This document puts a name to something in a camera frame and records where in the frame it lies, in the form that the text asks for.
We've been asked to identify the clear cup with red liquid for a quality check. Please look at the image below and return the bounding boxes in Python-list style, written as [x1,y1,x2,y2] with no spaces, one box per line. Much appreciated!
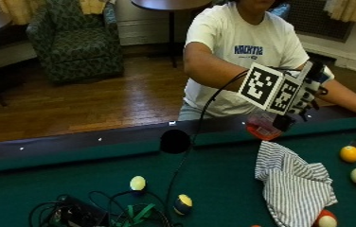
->
[246,108,286,142]

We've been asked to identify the white cube with black markers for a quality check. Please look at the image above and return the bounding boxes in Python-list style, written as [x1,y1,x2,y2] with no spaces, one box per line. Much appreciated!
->
[236,61,304,116]

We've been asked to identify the solid yellow billiard ball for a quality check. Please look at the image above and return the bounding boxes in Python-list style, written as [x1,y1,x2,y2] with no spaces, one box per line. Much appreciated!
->
[340,145,356,164]

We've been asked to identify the striped grey white cloth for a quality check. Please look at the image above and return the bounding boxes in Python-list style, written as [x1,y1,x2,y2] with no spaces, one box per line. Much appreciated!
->
[254,140,340,227]

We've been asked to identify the person in white t-shirt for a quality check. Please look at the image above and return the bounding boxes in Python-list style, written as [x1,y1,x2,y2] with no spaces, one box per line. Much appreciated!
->
[178,0,336,122]

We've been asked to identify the red and white billiard ball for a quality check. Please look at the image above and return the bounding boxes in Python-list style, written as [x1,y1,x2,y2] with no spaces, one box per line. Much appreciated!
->
[312,209,340,227]

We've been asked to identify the yellow curtain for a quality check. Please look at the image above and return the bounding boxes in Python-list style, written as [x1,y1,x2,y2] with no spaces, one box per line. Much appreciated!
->
[323,0,356,24]
[79,0,111,16]
[0,0,47,26]

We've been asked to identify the pale yellow white billiard ball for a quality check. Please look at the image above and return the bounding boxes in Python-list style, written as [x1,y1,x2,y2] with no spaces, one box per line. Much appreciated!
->
[128,175,148,192]

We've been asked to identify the green patterned armchair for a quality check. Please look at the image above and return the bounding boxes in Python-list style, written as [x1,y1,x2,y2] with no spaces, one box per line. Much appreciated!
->
[25,0,127,84]

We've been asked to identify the black electronics box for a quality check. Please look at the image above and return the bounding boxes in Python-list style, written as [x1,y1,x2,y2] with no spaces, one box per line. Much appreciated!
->
[49,194,111,227]

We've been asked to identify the long black glove cable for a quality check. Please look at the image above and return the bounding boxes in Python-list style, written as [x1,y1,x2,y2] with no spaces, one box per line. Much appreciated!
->
[163,69,251,223]

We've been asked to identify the dark wall vent grille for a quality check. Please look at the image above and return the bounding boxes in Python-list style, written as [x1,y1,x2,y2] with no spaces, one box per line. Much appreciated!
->
[284,0,356,44]

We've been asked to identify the green strap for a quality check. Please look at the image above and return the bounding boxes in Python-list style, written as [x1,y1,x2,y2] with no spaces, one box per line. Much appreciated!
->
[119,202,158,227]

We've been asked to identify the round dark pedestal table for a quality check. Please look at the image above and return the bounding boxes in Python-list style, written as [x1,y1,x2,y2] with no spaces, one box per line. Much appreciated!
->
[131,0,214,69]

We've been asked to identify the looped black cables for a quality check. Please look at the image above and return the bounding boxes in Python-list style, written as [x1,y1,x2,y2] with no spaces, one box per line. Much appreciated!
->
[29,189,176,227]

